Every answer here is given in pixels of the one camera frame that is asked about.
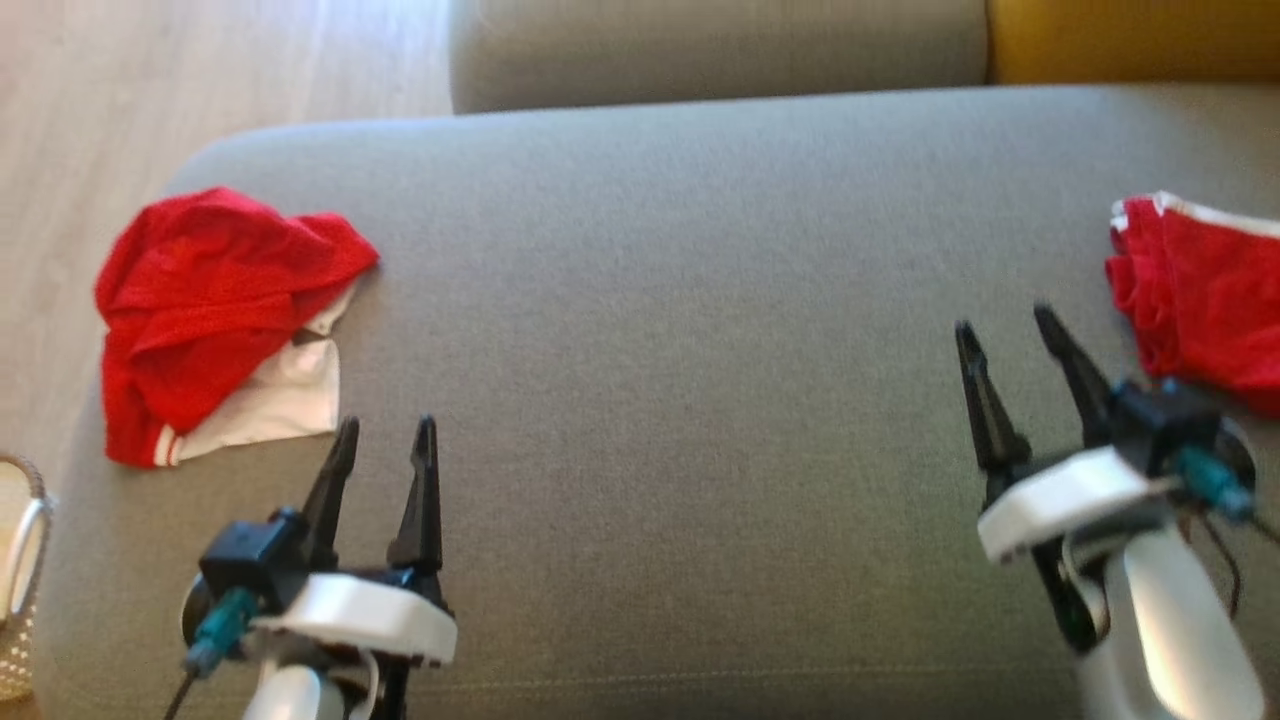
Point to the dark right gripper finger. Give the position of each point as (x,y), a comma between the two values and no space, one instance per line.
(1085,385)
(990,420)

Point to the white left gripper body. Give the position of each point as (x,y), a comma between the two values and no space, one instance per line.
(370,620)

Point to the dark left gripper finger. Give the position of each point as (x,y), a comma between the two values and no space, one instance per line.
(422,510)
(333,500)

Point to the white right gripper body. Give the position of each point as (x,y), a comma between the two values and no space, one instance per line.
(1060,500)

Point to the red garment with white trim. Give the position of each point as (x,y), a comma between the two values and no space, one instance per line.
(1210,300)

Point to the red number 23 basketball jersey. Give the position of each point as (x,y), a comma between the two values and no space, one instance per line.
(200,300)

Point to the large grey sofa seat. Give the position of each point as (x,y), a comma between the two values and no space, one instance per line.
(680,400)

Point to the woven beige laundry basket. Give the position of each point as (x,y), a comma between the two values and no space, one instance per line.
(20,600)

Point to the yellow sofa cushion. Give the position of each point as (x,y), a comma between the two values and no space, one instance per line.
(1140,35)

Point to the light grey sofa cushion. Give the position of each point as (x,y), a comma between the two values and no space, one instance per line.
(720,50)

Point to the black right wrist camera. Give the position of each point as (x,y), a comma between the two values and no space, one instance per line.
(1165,425)

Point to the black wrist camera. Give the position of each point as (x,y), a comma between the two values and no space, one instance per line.
(1165,425)
(250,555)

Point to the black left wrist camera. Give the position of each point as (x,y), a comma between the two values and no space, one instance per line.
(250,555)

